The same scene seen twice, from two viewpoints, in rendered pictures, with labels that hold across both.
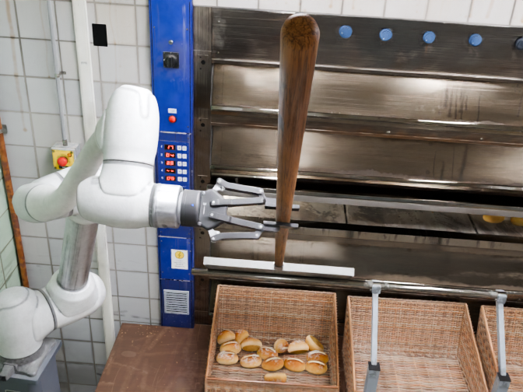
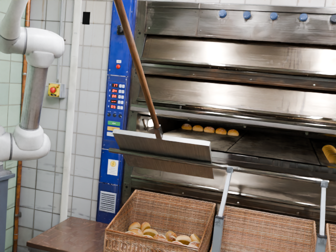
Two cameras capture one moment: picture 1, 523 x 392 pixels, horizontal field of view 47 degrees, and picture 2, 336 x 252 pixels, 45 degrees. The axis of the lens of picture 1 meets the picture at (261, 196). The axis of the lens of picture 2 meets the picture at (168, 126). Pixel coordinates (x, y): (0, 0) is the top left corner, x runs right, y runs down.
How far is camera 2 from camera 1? 121 cm
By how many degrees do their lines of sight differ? 26
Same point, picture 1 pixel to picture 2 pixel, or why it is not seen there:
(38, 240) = not seen: hidden behind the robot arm
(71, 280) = (25, 119)
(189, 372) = (101, 241)
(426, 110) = (274, 63)
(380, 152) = (246, 94)
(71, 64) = (69, 35)
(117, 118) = not seen: outside the picture
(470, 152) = (308, 96)
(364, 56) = (234, 29)
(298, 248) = not seen: hidden behind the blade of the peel
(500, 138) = (327, 84)
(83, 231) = (34, 73)
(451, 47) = (289, 22)
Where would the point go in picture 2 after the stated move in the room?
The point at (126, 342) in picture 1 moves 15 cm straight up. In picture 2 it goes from (68, 223) to (69, 202)
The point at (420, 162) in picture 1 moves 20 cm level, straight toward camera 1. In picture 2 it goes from (273, 102) to (263, 101)
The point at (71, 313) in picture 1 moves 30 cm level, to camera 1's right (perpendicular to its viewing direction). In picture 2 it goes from (22, 146) to (72, 153)
